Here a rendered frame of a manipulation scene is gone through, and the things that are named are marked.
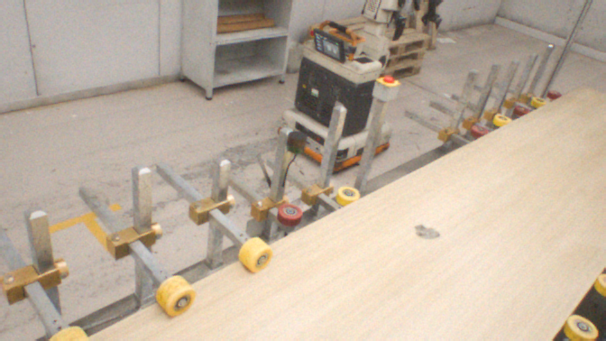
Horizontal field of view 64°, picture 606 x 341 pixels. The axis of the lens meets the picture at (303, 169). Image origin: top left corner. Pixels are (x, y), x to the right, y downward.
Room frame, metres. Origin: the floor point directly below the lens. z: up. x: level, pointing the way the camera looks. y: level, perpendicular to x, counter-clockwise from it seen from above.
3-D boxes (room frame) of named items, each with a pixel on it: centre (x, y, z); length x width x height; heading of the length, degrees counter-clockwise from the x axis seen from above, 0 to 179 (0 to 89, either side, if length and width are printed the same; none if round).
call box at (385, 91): (1.75, -0.25, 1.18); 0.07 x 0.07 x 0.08; 50
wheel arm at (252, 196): (1.39, 0.17, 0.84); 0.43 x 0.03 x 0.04; 50
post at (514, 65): (2.71, -1.04, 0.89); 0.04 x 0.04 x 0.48; 50
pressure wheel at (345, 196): (1.43, -0.17, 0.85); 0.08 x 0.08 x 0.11
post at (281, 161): (1.36, 0.07, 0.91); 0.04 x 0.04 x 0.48; 50
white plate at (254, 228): (1.40, 0.07, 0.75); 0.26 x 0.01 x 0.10; 140
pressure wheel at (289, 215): (1.26, 0.02, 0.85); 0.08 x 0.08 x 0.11
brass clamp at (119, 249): (0.96, 0.41, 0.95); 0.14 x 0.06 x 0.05; 140
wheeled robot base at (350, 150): (3.36, -0.19, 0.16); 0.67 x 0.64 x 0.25; 140
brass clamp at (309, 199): (1.53, -0.07, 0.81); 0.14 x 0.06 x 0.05; 140
